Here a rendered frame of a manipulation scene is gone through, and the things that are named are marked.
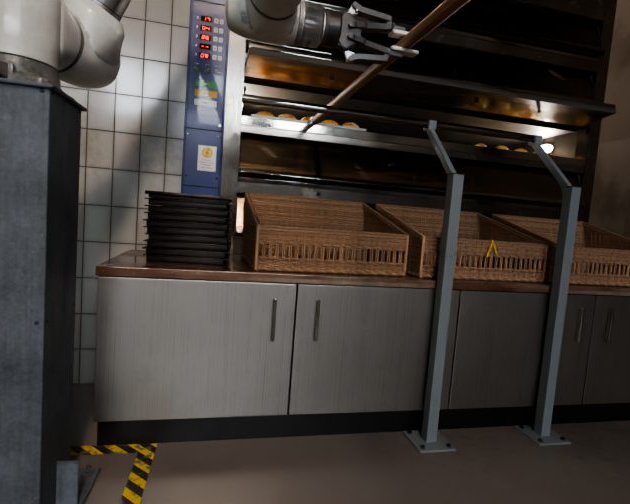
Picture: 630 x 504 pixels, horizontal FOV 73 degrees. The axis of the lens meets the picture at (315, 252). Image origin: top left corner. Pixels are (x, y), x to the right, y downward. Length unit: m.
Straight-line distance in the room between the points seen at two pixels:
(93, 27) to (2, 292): 0.67
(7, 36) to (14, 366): 0.69
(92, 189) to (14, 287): 0.93
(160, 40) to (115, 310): 1.13
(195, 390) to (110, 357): 0.28
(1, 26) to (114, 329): 0.81
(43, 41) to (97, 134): 0.84
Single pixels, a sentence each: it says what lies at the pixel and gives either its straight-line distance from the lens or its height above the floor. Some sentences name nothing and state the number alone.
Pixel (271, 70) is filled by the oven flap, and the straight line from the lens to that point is 1.97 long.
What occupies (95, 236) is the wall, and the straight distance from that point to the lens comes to 1.96.
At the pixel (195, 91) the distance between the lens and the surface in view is 1.93.
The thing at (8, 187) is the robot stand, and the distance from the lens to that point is 1.09.
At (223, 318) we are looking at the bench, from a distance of 1.40.
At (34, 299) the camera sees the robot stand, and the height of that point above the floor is 0.55.
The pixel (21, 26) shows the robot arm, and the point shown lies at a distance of 1.17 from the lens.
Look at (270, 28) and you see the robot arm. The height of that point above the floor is 1.15.
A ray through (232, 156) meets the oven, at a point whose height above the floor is 1.00.
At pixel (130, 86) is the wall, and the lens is 1.99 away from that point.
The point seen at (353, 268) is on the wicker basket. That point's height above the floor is 0.60.
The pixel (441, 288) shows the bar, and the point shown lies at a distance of 1.53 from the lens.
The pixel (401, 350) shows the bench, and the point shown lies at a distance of 1.58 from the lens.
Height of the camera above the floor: 0.77
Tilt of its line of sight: 5 degrees down
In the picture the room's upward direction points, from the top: 4 degrees clockwise
